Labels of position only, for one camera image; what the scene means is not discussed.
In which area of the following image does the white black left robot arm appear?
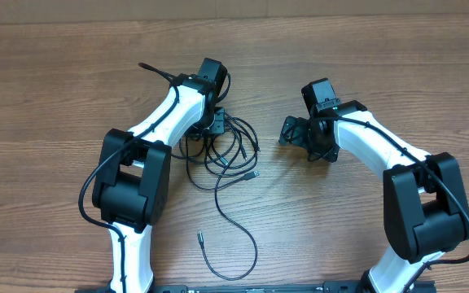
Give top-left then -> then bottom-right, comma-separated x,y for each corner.
78,58 -> 230,292

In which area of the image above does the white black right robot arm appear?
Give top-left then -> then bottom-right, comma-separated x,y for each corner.
278,78 -> 469,293

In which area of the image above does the black USB-C cable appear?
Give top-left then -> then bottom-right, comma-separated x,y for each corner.
196,117 -> 259,282

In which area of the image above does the black USB-A cable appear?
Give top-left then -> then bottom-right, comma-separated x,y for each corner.
171,112 -> 261,192

